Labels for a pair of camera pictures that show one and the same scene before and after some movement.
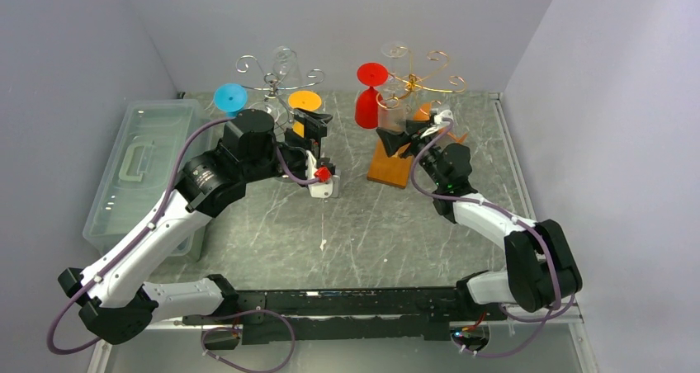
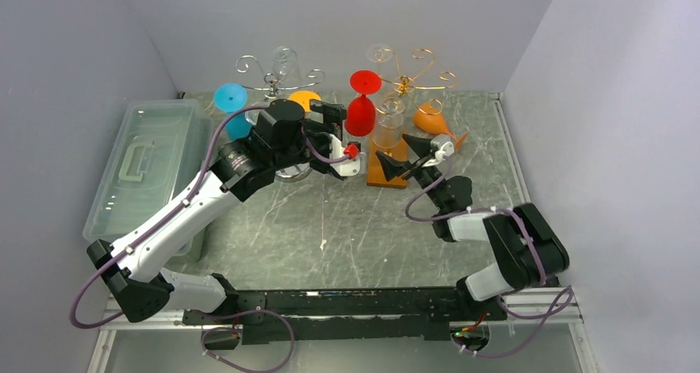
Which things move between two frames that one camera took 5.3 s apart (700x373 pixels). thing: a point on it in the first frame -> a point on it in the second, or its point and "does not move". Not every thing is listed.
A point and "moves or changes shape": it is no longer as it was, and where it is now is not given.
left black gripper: (312, 137) -> (334, 114)
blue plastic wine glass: (230, 97) does not move
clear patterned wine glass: (395, 49) -> (383, 55)
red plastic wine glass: (366, 101) moves or changes shape
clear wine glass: (392, 107) moves or changes shape
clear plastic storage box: (153, 144) does not move
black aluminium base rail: (316, 315) does not move
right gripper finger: (393, 143) -> (392, 167)
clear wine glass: (286, 68) does not move
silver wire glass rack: (286, 60) does not move
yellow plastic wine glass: (305, 99) does not move
